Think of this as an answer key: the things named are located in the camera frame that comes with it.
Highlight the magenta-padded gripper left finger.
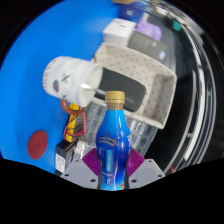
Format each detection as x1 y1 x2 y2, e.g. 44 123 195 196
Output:
60 148 100 190

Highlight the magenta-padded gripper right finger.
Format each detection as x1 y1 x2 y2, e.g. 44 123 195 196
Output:
126 148 166 190

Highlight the blue drink bottle gold cap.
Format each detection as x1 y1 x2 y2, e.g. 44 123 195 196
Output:
95 90 133 191

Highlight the black box with white label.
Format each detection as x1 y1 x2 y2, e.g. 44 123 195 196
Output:
54 139 78 176

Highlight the flat round red coaster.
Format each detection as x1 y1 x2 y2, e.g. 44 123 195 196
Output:
27 129 50 160

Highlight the spoon in mug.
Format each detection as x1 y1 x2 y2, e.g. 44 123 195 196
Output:
80 83 109 96

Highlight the black flat device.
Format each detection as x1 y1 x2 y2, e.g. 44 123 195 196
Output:
94 66 148 113

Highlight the cream dotted storage basket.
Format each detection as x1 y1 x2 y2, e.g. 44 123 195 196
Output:
90 41 178 130

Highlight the dark grey box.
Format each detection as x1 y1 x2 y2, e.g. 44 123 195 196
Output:
126 30 168 62

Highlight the purple bag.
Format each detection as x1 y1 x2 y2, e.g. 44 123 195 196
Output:
134 18 163 40

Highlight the small white box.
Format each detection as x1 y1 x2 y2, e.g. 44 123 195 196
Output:
101 18 137 47

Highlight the blue box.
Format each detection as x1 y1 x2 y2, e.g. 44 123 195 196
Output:
118 1 148 23

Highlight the brown cardboard box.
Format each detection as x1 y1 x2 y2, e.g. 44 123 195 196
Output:
111 0 132 5

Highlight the black wall shelf unit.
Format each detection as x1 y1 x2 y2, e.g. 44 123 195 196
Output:
146 6 224 174

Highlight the white mug brown handle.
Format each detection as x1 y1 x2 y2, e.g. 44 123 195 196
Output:
42 55 104 118

